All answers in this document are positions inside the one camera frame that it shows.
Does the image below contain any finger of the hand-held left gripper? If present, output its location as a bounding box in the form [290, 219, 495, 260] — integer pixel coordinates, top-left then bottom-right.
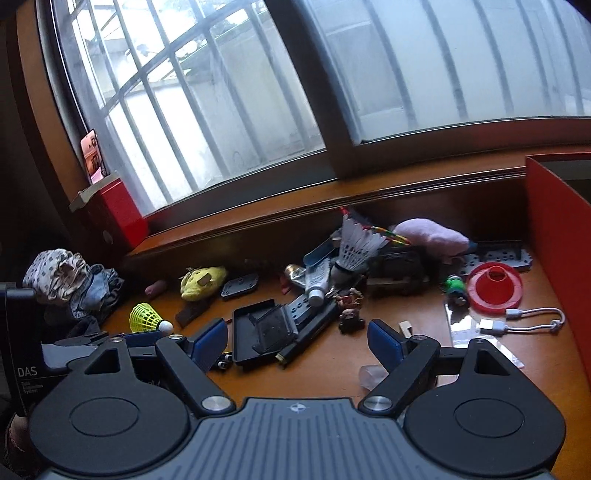
[122, 331, 160, 349]

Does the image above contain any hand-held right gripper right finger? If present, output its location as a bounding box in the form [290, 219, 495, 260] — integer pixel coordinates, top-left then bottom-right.
[360, 319, 504, 414]

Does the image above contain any rainbow cord bracelet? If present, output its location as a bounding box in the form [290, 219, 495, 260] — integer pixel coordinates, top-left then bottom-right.
[365, 224, 411, 245]

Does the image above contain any yellow plush toy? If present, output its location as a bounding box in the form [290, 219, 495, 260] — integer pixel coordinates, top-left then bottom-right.
[179, 265, 228, 302]

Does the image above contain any metal framed window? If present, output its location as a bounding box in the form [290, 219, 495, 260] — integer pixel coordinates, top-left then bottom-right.
[34, 0, 591, 220]

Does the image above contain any grey metal plate with holes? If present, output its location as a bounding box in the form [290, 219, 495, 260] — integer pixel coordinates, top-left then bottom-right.
[284, 295, 340, 342]

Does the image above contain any yellow plastic shuttlecock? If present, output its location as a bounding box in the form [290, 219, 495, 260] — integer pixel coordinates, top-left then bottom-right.
[129, 302, 174, 334]

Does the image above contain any wooden desktop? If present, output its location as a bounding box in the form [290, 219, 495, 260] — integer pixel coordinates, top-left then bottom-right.
[69, 152, 578, 416]

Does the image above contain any pink plush toy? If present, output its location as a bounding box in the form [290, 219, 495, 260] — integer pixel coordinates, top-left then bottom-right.
[392, 218, 476, 264]

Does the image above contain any dark blue cloth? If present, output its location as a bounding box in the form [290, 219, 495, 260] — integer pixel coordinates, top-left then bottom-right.
[65, 318, 102, 340]

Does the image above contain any red-haired small figurine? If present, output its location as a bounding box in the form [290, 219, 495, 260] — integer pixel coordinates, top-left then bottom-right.
[335, 287, 365, 311]

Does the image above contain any white usb cable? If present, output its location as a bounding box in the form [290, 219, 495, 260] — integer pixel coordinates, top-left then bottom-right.
[479, 307, 567, 334]

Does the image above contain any photo card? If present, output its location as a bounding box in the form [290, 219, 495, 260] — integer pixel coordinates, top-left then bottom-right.
[80, 129, 107, 183]

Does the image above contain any patterned white cloth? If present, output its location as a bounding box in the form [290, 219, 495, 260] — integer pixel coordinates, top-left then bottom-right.
[22, 249, 90, 305]

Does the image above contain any open red cardboard box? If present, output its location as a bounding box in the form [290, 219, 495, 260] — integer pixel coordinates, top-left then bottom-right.
[525, 154, 591, 398]

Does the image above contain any white squeeze tube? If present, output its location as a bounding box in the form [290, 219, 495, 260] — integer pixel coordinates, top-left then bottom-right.
[305, 258, 334, 306]

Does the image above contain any red box with grey lid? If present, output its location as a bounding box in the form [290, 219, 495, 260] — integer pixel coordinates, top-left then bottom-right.
[69, 171, 149, 250]

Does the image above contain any black pen with gold band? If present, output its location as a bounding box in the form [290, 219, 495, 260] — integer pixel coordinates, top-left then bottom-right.
[276, 314, 342, 366]

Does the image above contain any black-haired small figurine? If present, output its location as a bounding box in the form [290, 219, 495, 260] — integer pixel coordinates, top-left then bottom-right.
[338, 308, 366, 334]

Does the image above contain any dark metal plate with holes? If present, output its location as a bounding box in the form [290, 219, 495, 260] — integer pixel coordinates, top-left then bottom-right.
[462, 240, 533, 273]

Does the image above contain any black tray case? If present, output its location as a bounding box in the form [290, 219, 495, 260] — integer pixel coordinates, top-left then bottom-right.
[232, 299, 301, 372]

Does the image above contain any black wallet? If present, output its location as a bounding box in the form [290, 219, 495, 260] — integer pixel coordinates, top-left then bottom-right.
[367, 251, 432, 296]

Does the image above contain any neat white feather shuttlecock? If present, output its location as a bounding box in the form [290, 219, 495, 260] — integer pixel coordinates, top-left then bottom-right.
[333, 208, 389, 283]

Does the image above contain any blue plastic clip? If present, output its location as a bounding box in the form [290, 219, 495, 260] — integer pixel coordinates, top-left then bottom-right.
[303, 239, 343, 269]

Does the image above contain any clear plastic cap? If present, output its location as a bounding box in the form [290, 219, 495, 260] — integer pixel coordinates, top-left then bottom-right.
[359, 364, 386, 391]

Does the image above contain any red plastic cone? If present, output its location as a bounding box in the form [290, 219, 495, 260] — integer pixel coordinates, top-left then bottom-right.
[466, 261, 527, 315]

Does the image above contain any black rectangular plate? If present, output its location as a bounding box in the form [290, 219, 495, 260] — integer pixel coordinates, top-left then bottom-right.
[221, 272, 260, 301]

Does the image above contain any black folded stand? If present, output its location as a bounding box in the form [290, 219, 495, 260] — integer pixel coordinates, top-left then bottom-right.
[249, 308, 298, 355]

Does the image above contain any denim garment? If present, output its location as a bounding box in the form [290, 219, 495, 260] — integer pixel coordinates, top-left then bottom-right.
[69, 264, 125, 321]

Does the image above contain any clear plastic bag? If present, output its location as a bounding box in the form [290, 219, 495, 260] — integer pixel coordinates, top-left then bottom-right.
[444, 302, 527, 370]

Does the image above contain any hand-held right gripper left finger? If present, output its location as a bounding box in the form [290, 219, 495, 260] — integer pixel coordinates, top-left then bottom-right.
[85, 318, 236, 415]

